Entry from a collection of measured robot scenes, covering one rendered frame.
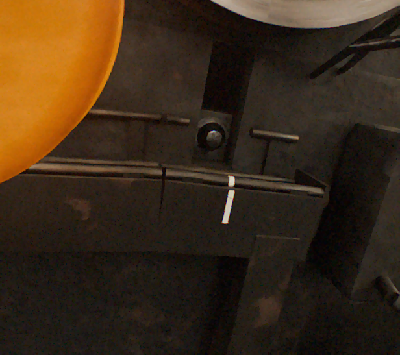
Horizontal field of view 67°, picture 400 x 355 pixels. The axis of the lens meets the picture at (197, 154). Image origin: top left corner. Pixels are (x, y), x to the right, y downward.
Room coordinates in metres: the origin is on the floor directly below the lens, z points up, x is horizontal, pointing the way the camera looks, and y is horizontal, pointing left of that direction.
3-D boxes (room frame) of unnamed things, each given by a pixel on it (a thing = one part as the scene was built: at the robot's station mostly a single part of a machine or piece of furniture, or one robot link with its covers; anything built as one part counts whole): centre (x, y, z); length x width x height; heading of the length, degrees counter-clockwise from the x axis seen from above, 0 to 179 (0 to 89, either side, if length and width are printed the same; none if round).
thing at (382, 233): (0.42, -0.26, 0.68); 0.11 x 0.08 x 0.24; 13
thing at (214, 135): (0.52, 0.00, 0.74); 0.17 x 0.04 x 0.04; 13
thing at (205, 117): (0.60, 0.02, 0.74); 0.30 x 0.06 x 0.07; 13
